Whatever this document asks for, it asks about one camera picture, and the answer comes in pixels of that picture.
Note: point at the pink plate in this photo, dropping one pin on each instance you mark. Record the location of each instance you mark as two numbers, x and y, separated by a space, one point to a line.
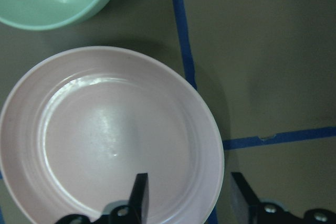
78 127

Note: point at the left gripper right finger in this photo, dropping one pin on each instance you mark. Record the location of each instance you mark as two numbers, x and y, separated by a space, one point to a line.
244 201

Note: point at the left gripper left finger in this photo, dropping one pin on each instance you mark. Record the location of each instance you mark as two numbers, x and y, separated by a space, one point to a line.
139 198

